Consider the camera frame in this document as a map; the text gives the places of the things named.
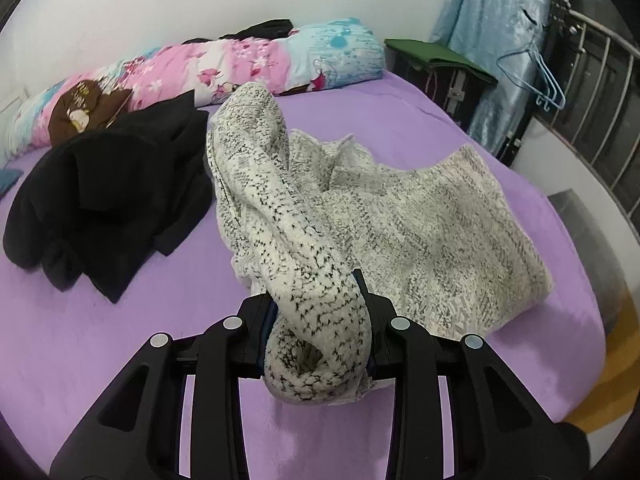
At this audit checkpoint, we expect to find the blue wire hanger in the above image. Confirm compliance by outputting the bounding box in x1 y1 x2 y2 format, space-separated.
496 42 567 110

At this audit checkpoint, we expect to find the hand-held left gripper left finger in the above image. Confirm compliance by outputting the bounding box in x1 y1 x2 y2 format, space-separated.
50 295 278 480

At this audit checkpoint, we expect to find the pink blue floral pillow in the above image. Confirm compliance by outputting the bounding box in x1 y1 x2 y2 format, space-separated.
7 16 387 158

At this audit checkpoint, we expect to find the black garment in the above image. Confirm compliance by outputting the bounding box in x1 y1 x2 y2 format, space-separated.
2 90 216 305

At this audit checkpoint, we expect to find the grey speckled knit sweater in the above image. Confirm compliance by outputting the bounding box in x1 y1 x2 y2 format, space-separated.
205 82 556 406

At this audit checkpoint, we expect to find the purple bed sheet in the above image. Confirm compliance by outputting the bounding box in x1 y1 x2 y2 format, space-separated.
0 70 608 480

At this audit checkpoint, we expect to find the brown plush toy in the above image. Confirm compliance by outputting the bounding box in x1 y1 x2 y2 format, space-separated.
49 77 135 143

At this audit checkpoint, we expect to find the small blue cloth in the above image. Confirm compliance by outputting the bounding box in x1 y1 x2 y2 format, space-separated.
0 169 24 197

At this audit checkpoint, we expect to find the light blue shiny cloth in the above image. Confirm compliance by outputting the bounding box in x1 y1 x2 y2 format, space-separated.
430 0 553 150

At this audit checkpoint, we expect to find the black cloth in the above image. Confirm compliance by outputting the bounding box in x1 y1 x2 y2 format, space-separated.
182 19 301 46

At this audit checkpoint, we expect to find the metal railing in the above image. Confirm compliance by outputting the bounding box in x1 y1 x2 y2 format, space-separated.
550 0 640 221

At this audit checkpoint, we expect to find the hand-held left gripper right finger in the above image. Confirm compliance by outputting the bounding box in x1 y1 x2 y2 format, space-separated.
352 270 591 480

